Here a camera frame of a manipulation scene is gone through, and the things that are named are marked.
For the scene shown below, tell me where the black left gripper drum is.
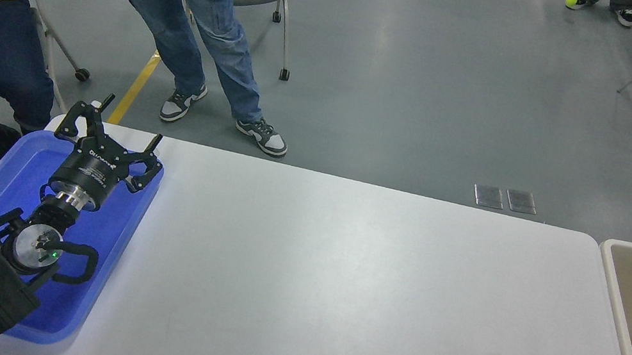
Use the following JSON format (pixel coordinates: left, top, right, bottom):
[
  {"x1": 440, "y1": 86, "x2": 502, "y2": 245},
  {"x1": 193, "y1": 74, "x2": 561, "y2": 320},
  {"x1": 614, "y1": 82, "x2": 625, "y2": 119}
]
[{"x1": 46, "y1": 133, "x2": 135, "y2": 217}]

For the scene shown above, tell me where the walking person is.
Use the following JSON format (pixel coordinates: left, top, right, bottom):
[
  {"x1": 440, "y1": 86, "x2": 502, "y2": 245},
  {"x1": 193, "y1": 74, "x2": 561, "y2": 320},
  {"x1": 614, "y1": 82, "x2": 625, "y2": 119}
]
[{"x1": 572, "y1": 0, "x2": 632, "y2": 29}]

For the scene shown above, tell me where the metal floor plate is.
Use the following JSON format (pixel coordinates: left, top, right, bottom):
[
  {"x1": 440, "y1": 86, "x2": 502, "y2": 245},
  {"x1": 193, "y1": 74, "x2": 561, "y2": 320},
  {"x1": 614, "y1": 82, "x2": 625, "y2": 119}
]
[
  {"x1": 504, "y1": 189, "x2": 540, "y2": 216},
  {"x1": 471, "y1": 183, "x2": 506, "y2": 211}
]

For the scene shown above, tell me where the white frame wheeled chair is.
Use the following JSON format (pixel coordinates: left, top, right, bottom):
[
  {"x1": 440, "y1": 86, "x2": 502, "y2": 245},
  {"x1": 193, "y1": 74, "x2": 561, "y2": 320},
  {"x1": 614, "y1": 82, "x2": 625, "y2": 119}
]
[{"x1": 1, "y1": 0, "x2": 104, "y2": 117}]

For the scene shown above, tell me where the blue plastic tray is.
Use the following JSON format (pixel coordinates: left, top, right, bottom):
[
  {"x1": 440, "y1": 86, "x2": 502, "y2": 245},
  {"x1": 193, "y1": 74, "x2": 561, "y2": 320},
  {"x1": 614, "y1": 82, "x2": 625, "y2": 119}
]
[{"x1": 0, "y1": 122, "x2": 168, "y2": 355}]

